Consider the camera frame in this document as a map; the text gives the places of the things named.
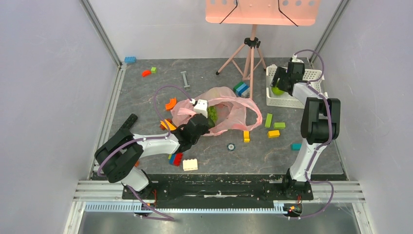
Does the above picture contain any yellow curved toy brick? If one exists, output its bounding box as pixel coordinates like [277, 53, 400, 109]
[243, 131, 250, 143]

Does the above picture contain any red arch toy brick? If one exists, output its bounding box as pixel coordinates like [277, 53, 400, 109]
[142, 70, 152, 77]

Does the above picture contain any orange curved toy piece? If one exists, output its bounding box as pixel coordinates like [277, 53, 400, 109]
[165, 97, 177, 111]

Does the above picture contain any grey toy bar piece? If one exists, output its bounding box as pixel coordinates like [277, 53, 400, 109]
[181, 71, 190, 90]

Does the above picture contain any green fake fruit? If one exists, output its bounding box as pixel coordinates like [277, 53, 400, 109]
[207, 106, 218, 124]

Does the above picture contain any green blue grey brick stack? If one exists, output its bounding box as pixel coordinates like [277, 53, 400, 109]
[233, 81, 250, 98]

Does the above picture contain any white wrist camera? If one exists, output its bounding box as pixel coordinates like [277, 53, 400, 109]
[190, 98, 208, 118]
[290, 55, 304, 63]

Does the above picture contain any teal toy brick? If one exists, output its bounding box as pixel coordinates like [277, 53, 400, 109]
[291, 143, 302, 151]

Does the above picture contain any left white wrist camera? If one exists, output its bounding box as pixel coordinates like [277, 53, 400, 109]
[190, 98, 208, 118]

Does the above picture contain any long light green brick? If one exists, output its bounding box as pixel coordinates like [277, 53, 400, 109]
[264, 113, 273, 128]

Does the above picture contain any multicolour stacked brick block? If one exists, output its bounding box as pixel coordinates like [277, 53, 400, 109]
[168, 153, 183, 167]

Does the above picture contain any green fake apple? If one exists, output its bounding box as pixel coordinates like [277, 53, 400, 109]
[271, 87, 284, 96]

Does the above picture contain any blue toy brick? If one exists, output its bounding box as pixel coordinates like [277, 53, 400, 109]
[124, 56, 136, 64]

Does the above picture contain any white plastic basket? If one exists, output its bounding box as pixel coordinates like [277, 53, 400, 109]
[266, 64, 328, 109]

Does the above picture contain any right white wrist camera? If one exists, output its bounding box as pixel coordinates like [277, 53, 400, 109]
[290, 55, 304, 63]

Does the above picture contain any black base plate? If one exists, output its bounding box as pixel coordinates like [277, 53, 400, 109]
[137, 174, 314, 209]

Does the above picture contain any pink music stand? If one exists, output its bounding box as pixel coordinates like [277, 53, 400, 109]
[205, 0, 320, 98]

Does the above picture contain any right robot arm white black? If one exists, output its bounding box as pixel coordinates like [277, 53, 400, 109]
[271, 58, 341, 199]

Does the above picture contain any yellow orange toy car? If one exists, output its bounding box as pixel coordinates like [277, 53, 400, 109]
[159, 118, 176, 131]

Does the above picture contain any pink plastic bag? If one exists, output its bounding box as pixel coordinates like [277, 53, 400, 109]
[170, 86, 263, 137]

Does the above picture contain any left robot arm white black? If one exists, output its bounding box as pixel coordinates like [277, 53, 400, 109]
[94, 114, 215, 199]

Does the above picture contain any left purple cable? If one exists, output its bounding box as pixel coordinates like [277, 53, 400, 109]
[96, 84, 196, 222]

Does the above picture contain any cream white toy brick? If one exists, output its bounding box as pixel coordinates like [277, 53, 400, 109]
[182, 159, 198, 171]

